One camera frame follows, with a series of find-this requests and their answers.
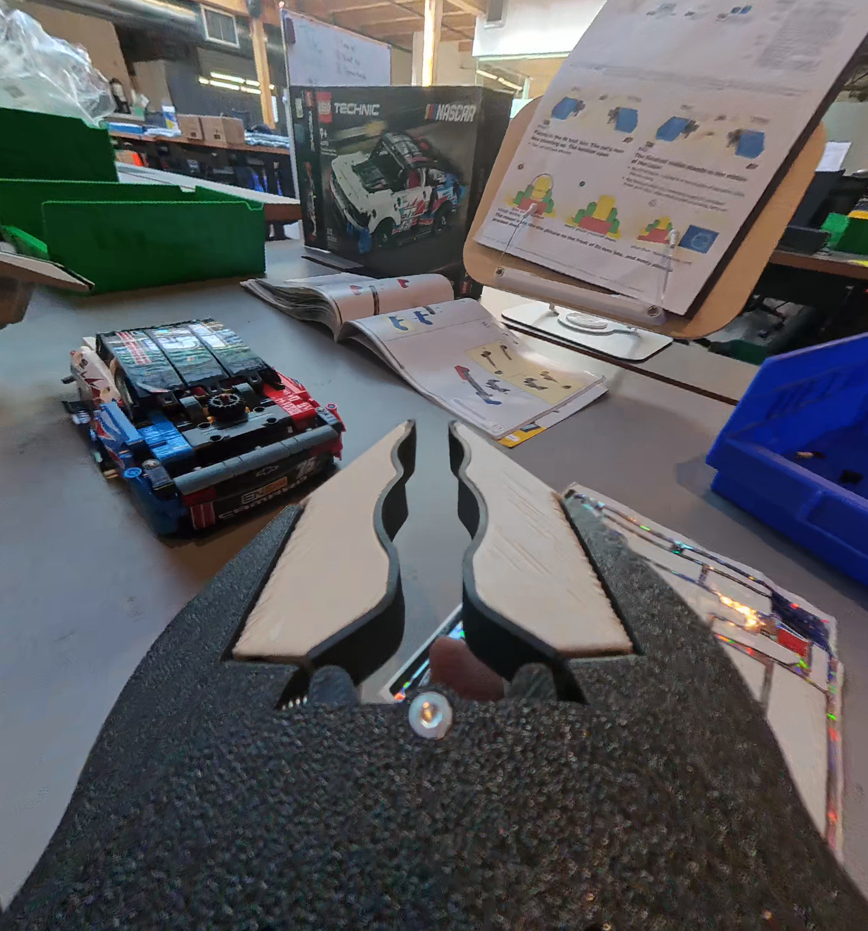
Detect blue plastic bin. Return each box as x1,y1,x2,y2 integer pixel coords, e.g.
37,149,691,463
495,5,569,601
705,327,868,586

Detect printed instruction sheet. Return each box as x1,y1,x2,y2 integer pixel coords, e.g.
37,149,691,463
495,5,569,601
474,0,868,317

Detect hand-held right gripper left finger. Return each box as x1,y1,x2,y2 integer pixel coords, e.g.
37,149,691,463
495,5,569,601
230,419,417,683

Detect holographic sticker sheet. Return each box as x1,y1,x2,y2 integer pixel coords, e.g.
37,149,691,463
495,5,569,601
386,483,842,852

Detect wooden-edged table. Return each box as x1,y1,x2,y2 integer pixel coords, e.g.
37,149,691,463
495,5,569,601
0,163,303,242

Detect toy brick race car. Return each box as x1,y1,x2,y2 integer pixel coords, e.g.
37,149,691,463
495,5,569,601
62,318,346,538

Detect grey desk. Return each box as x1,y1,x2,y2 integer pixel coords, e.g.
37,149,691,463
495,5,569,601
0,236,868,917

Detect cardboard boxes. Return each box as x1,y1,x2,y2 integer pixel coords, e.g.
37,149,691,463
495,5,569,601
178,114,247,144

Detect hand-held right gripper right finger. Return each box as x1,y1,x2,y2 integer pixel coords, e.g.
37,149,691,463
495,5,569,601
447,420,636,685

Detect adjoining white desk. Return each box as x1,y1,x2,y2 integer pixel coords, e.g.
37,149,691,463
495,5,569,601
478,287,742,406

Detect clear plastic bag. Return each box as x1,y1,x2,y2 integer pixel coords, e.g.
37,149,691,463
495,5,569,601
0,0,115,125

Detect person's right hand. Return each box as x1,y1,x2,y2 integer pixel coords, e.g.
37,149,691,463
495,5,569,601
429,637,509,704

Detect whiteboard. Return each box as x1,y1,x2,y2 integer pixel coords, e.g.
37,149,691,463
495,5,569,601
281,9,393,88

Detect black toy car box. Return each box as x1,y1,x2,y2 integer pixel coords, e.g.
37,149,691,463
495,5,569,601
289,85,515,281

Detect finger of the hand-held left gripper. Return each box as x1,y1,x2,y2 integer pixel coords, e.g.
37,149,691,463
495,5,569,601
0,242,95,295

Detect open instruction booklet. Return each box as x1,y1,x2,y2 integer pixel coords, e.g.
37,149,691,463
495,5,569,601
241,273,610,446

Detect wooden document stand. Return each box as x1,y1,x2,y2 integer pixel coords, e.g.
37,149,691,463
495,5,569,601
463,0,868,362

